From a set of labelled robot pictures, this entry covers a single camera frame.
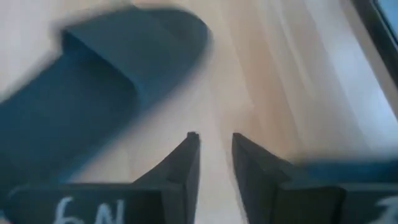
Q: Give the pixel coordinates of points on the black metal rig frame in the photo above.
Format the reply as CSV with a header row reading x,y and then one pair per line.
x,y
379,37

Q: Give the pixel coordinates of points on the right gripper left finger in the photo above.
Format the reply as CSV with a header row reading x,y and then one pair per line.
x,y
180,186

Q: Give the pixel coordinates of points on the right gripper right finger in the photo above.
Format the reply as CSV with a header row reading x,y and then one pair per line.
x,y
264,193

